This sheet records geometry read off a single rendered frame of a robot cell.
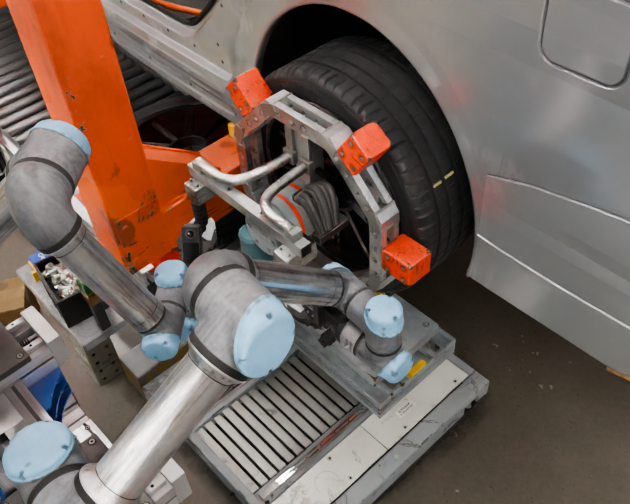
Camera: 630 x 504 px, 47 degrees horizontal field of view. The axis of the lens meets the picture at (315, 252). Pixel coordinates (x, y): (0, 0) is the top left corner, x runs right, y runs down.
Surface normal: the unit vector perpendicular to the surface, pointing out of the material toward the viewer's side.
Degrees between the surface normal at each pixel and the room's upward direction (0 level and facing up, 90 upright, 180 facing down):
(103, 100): 90
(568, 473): 0
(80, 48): 90
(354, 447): 0
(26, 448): 7
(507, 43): 90
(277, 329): 86
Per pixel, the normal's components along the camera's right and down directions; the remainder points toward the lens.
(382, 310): -0.05, -0.70
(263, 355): 0.69, 0.43
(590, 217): -0.73, 0.52
